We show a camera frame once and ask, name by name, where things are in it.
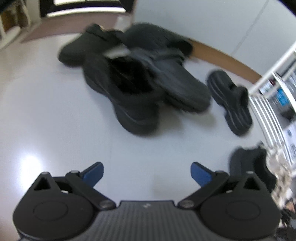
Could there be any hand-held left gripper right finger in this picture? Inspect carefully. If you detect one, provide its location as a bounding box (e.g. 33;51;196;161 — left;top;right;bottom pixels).
178;162;266;210

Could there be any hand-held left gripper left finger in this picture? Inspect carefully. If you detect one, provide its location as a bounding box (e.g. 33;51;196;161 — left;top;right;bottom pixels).
29;162;116;210

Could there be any black lace-up sneaker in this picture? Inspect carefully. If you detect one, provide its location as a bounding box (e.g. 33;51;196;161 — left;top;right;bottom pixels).
228;145;277;193

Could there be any black chunky rubber clog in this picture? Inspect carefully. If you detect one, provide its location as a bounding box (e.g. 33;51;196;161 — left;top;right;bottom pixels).
128;47;211;114
206;70;253;136

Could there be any black fur-lined shoe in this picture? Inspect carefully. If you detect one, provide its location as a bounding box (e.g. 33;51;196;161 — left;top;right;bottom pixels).
83;52;163;135

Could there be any white shoe rack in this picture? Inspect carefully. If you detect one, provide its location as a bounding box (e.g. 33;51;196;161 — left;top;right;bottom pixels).
248;43;296;163

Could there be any black buckle clog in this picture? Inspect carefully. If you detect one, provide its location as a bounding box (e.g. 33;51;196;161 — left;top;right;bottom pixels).
57;23;125;67
124;22;194;59

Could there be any clear water bottle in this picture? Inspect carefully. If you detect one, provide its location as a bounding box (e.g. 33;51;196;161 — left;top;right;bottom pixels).
270;76;296;121

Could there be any brown doormat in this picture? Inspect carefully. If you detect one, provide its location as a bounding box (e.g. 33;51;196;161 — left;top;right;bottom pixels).
21;14;121;43

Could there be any black-framed glass door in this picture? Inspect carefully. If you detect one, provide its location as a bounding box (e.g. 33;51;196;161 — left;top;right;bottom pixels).
39;0;136;17

